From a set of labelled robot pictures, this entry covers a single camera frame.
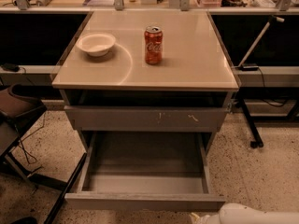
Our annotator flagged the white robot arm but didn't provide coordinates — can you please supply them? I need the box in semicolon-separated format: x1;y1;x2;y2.
190;203;299;224

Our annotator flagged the black table leg right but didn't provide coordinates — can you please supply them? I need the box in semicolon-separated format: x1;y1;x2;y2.
238;98;263;148

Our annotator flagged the black floor cable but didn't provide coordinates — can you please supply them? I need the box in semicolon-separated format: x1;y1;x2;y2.
17;112;46;166

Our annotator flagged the red soda can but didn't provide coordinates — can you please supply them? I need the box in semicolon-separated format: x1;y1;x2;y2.
144;26;163;64

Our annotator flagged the grey top drawer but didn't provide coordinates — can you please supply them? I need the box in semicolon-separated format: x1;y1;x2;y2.
64;105;226;133

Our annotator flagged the grey drawer cabinet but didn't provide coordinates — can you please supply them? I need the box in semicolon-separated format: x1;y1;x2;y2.
52;9;238;147

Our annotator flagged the white rod with black base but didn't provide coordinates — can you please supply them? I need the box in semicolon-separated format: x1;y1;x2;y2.
236;15;284;71

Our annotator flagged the black bar on floor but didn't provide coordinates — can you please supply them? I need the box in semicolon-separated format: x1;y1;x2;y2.
43;153;87;224

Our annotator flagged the white bowl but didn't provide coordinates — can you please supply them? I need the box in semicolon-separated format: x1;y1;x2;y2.
76;33;116;57

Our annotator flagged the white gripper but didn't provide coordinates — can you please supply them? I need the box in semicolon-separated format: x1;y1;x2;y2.
190;213;220;224

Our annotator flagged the black power adapter left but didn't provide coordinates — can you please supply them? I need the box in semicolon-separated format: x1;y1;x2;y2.
1;63;20;72

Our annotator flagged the brown chair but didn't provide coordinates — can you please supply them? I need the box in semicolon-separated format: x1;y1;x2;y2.
0;85;66;190

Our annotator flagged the grey drawer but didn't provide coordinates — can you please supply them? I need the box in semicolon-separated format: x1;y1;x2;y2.
65;132;225;212
64;105;226;133

